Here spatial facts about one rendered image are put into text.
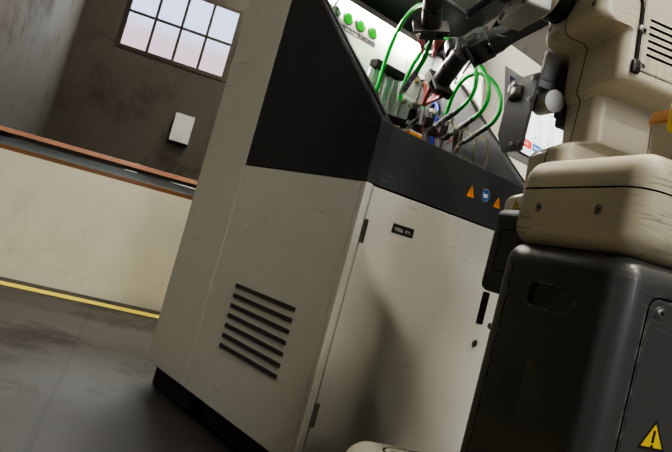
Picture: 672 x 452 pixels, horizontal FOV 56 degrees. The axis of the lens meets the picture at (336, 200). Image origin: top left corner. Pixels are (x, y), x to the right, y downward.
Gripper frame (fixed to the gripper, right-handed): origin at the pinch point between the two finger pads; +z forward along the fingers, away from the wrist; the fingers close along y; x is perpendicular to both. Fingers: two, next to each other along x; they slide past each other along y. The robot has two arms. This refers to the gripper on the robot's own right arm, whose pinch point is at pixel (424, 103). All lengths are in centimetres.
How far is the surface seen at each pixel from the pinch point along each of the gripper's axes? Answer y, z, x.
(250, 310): -50, 54, 38
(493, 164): -7.2, 8.2, -31.9
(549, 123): 34, 7, -76
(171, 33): 627, 383, -10
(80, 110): 542, 488, 73
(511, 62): 43, -7, -48
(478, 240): -39.0, 14.9, -19.2
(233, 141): 9, 44, 46
